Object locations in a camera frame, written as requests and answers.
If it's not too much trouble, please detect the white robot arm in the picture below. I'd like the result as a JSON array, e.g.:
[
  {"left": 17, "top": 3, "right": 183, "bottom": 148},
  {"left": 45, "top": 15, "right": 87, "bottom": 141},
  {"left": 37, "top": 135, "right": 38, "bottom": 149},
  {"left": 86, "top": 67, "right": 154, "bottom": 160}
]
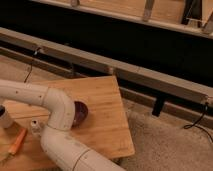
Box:
[{"left": 0, "top": 80, "right": 125, "bottom": 171}]

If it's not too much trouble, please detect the bamboo wooden board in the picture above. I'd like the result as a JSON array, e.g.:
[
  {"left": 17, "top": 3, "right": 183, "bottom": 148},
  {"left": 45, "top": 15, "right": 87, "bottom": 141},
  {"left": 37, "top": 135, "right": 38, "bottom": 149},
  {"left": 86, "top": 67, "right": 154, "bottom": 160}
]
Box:
[{"left": 0, "top": 76, "right": 135, "bottom": 171}]

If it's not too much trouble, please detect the white cylindrical container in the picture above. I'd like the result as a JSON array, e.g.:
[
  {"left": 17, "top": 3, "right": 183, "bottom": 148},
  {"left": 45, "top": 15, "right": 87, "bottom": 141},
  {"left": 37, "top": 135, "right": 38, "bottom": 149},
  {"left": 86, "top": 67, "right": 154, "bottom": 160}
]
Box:
[{"left": 0, "top": 105, "right": 13, "bottom": 129}]

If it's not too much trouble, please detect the grey metal rail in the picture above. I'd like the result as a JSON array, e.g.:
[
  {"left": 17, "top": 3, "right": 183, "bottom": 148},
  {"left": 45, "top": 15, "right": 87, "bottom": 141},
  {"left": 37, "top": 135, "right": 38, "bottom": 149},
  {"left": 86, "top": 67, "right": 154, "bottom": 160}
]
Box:
[{"left": 0, "top": 27, "right": 213, "bottom": 107}]

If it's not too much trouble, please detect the black metal bracket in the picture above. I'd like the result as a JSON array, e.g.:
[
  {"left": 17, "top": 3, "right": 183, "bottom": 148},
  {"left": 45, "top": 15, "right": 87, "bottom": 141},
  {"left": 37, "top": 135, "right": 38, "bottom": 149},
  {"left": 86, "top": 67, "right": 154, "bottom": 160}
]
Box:
[{"left": 152, "top": 97, "right": 165, "bottom": 117}]

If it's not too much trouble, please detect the black cable left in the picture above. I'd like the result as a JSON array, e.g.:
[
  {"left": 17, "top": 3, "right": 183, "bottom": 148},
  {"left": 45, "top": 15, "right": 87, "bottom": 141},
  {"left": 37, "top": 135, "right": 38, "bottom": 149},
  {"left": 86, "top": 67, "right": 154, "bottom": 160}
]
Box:
[{"left": 23, "top": 47, "right": 43, "bottom": 84}]

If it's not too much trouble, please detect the black cable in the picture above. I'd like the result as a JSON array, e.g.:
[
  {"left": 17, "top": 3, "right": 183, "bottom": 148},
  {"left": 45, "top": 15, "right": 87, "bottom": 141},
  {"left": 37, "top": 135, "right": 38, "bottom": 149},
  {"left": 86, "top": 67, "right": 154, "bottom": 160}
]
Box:
[
  {"left": 183, "top": 103, "right": 213, "bottom": 144},
  {"left": 23, "top": 47, "right": 43, "bottom": 84}
]

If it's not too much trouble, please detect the black cable right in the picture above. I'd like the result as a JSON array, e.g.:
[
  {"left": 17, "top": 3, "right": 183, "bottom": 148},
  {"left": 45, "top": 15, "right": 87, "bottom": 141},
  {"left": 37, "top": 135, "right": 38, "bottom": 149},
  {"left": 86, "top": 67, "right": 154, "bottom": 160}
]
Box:
[{"left": 183, "top": 103, "right": 213, "bottom": 144}]

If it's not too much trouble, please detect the orange handled tool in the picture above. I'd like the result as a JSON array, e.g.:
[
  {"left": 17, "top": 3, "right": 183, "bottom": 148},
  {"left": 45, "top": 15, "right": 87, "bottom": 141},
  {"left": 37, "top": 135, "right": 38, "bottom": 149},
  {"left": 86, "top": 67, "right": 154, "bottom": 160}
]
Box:
[{"left": 0, "top": 128, "right": 27, "bottom": 165}]

